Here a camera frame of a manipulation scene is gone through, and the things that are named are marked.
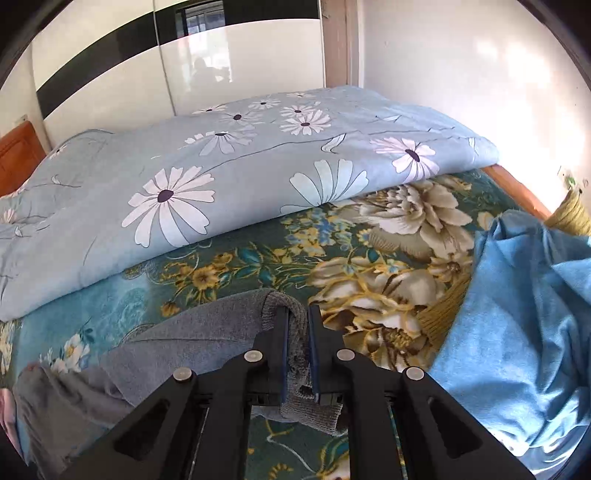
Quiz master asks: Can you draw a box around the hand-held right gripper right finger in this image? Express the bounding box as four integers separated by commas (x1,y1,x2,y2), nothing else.
307,304,537,480

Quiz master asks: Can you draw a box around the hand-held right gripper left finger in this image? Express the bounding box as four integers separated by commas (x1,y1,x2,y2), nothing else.
60,305,296,480

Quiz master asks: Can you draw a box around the grey knit sweater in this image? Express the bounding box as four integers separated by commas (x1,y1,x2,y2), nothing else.
14,288,349,480

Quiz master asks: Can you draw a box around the teal floral bed sheet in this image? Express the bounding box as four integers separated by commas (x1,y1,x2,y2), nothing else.
0,168,527,480

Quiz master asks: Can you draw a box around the olive knit garment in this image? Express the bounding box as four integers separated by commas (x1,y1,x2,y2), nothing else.
418,187,591,356

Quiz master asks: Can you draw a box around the light blue daisy duvet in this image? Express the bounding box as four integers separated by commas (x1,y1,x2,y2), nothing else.
0,85,502,321

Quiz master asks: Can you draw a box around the light blue garment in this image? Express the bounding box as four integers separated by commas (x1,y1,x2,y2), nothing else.
429,210,591,467

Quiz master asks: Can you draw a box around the white wardrobe with black stripe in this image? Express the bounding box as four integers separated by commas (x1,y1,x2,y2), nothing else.
9,0,326,153

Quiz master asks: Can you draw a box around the orange wooden headboard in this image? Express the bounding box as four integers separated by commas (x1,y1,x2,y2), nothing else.
0,121,49,197

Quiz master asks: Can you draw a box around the wooden bed side rail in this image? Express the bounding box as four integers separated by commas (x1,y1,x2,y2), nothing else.
482,164,552,220

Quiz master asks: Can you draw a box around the wooden door frame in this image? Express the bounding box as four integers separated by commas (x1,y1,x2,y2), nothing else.
322,0,366,89

